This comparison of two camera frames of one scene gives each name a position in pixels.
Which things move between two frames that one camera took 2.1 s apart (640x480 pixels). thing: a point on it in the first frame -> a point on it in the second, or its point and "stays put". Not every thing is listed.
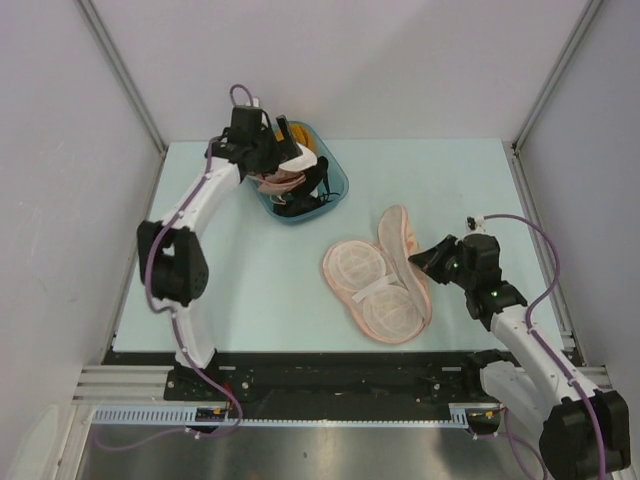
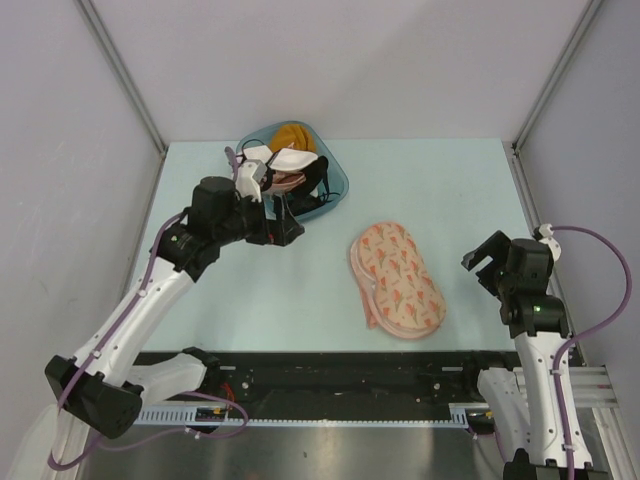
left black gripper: [290, 147] -> [287, 227]
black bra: [310, 195] stays put
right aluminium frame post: [562, 63] stays put
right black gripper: [431, 259] -> [497, 247]
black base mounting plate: [316, 378] stays put
